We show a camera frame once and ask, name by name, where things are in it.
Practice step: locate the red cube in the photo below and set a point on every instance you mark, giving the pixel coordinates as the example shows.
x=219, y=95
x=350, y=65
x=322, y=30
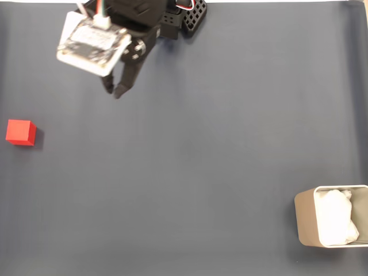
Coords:
x=20, y=132

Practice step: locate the beige rounded box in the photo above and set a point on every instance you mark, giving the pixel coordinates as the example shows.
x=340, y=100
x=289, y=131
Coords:
x=306, y=221

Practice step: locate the grey table mat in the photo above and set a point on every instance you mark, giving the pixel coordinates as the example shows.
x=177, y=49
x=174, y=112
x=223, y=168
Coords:
x=184, y=172

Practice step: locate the white crumpled cloth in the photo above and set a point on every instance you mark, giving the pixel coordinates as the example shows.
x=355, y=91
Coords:
x=335, y=218

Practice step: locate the white camera circuit board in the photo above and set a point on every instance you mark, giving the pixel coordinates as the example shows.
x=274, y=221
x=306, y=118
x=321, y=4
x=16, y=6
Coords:
x=92, y=46

